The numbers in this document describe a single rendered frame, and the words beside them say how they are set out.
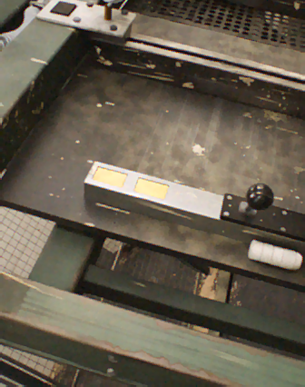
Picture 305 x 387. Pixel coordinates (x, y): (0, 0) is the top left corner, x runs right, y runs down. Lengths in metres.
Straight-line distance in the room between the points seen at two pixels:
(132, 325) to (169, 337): 0.05
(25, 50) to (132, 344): 0.58
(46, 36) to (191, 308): 0.59
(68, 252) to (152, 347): 0.24
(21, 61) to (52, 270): 0.39
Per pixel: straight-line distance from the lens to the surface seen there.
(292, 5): 1.40
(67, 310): 0.59
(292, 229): 0.71
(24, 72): 0.85
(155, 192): 0.71
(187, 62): 0.96
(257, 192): 0.59
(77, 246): 0.73
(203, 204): 0.71
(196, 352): 0.57
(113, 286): 0.72
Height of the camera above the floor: 1.84
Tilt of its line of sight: 17 degrees down
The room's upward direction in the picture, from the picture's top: 54 degrees counter-clockwise
